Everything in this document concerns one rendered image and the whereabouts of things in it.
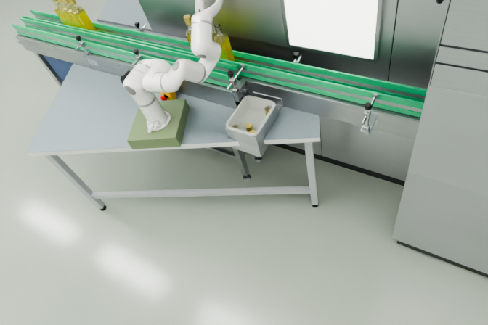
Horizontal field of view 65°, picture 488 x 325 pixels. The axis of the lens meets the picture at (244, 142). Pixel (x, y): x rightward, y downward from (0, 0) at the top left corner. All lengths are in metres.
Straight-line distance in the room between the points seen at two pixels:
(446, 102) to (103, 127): 1.67
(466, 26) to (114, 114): 1.75
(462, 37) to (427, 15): 0.45
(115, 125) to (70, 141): 0.26
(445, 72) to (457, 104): 0.13
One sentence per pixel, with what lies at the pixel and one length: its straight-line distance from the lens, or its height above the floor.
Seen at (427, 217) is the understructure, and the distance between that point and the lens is 1.97.
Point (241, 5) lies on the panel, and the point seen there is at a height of 1.18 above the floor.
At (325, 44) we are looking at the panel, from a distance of 1.82.
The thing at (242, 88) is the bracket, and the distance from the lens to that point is 1.92.
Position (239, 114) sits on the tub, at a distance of 1.88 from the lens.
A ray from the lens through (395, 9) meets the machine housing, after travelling 1.66.
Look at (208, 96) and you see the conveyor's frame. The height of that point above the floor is 0.80.
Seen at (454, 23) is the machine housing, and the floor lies 1.47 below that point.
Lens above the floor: 2.16
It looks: 50 degrees down
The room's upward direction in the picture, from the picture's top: 18 degrees counter-clockwise
